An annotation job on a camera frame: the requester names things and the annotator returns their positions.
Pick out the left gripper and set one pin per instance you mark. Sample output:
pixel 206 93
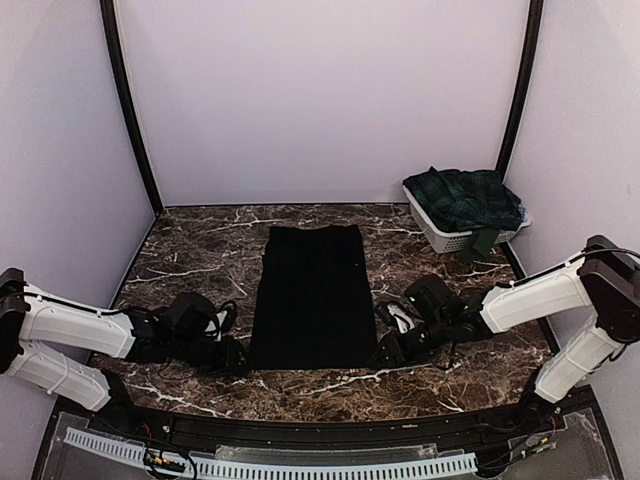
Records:
pixel 228 362

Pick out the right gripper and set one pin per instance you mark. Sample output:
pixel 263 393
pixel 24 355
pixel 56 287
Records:
pixel 395 350

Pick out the black t-shirt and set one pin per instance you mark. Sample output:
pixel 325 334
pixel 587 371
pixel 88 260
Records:
pixel 314 307

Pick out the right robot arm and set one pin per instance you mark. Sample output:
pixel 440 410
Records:
pixel 602 277

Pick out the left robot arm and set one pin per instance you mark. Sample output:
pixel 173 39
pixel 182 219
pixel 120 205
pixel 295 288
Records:
pixel 34 321

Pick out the dark green plaid garment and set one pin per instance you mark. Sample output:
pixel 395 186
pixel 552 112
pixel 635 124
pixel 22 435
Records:
pixel 476 201

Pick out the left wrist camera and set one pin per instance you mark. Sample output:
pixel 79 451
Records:
pixel 191 314

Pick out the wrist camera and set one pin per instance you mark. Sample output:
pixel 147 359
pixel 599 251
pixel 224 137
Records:
pixel 191 314
pixel 430 298

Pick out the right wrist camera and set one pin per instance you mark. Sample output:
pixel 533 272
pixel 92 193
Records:
pixel 430 298

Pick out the white slotted cable duct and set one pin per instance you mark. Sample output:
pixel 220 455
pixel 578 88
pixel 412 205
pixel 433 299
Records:
pixel 259 463

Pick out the black front rail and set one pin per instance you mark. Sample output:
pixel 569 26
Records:
pixel 484 429

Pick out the left black frame post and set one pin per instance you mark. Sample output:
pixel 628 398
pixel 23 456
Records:
pixel 126 101

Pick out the black frame post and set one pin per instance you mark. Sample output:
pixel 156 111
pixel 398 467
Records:
pixel 126 101
pixel 526 64

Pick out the right black frame post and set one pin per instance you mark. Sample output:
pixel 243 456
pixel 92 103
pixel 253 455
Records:
pixel 526 64

